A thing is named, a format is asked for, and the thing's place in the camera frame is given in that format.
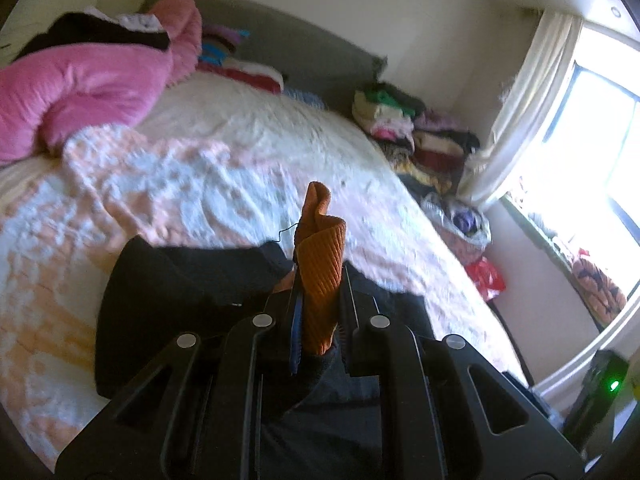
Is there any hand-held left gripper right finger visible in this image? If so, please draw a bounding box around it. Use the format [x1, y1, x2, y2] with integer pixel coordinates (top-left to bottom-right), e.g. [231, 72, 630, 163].
[339, 264, 587, 480]

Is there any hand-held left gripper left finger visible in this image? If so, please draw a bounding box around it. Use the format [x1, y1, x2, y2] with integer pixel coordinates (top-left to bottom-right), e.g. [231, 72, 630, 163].
[55, 260, 305, 480]

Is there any orange ribbed knit garment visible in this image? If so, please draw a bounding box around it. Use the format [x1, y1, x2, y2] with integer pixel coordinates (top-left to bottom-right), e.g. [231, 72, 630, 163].
[292, 181, 348, 356]

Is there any black garment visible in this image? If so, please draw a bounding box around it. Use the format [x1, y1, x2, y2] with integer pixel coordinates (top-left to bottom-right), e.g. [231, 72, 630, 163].
[94, 236, 531, 480]

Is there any clear plastic bag of clothes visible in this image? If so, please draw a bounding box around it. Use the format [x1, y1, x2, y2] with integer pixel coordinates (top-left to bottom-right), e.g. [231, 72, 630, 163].
[420, 192, 494, 252]

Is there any stack of folded clothes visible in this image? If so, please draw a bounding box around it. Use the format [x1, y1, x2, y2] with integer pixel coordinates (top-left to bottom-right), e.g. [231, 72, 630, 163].
[351, 82, 483, 197]

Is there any pile of colourful clothes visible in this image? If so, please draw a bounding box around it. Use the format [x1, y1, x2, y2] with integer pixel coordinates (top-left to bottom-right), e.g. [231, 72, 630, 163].
[197, 22, 289, 96]

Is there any patterned cushion on sill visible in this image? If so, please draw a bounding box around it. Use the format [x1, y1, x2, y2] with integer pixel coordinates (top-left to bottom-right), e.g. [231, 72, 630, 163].
[570, 247, 629, 332]

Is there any red plastic bag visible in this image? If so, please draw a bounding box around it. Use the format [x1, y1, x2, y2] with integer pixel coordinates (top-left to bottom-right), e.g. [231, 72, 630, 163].
[465, 256, 507, 302]

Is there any peach and white fluffy blanket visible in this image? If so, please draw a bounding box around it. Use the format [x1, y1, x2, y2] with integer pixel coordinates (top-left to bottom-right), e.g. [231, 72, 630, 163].
[0, 125, 526, 472]

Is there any cream bed sheet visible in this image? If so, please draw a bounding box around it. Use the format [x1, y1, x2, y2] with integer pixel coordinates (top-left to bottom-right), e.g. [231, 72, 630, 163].
[0, 69, 416, 221]

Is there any window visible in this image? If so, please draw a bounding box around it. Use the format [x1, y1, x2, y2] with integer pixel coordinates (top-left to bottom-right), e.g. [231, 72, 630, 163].
[500, 25, 640, 342]

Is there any blue patterned cloth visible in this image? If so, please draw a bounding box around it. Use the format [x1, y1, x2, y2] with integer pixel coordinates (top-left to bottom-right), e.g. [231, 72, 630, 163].
[281, 87, 327, 110]

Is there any grey headboard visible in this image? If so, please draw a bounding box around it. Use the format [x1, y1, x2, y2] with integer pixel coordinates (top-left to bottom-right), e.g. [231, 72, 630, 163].
[140, 0, 389, 112]

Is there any cream curtain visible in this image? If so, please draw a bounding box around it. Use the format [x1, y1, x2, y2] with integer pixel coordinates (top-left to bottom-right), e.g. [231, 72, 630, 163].
[457, 7, 587, 209]

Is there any pink quilt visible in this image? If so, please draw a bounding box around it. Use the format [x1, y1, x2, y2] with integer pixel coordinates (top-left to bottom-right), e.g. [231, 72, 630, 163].
[0, 0, 203, 166]

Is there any black cloth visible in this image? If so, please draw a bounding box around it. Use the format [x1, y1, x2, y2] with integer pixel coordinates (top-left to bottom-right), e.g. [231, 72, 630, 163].
[15, 10, 173, 61]

